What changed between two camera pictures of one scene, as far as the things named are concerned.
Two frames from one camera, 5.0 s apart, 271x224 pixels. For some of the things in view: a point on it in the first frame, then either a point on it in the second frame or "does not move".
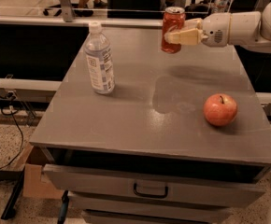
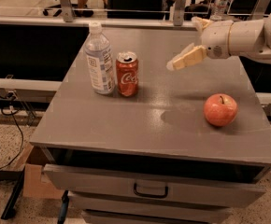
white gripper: (216, 29) to (216, 39)
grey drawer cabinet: (145, 152) does not move
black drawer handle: (135, 189) does not move
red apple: (220, 109) does not move
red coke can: (174, 17) to (127, 68)
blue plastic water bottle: (98, 55) does not move
